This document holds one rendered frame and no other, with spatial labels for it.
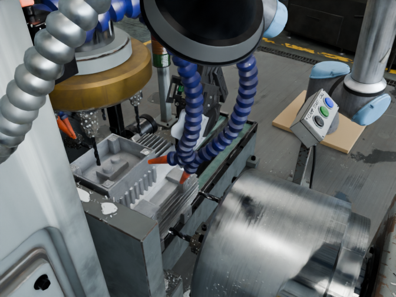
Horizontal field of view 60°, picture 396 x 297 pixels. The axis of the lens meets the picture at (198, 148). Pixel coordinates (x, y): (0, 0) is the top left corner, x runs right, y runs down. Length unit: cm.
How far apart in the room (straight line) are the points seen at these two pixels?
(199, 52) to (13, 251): 19
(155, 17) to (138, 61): 28
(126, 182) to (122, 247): 11
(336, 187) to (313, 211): 61
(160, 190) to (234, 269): 24
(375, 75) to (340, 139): 29
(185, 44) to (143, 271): 41
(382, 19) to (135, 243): 80
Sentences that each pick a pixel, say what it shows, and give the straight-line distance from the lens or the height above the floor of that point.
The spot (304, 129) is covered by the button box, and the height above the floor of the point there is 106.
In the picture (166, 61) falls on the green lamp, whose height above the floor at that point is 105.
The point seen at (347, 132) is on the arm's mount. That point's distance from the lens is 132.
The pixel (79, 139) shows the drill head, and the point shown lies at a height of 107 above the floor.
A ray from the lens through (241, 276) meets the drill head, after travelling 48.
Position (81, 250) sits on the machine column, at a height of 127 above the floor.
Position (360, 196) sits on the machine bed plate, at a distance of 110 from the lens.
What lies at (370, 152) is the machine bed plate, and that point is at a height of 80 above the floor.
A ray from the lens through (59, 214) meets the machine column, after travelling 28.
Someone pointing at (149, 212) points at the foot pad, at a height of 107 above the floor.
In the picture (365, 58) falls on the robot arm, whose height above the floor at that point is 114.
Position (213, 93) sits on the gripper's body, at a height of 121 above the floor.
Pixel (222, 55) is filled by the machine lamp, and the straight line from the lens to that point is 18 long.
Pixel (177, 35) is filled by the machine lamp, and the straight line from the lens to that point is 18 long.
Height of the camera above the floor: 152
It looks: 38 degrees down
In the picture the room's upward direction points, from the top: straight up
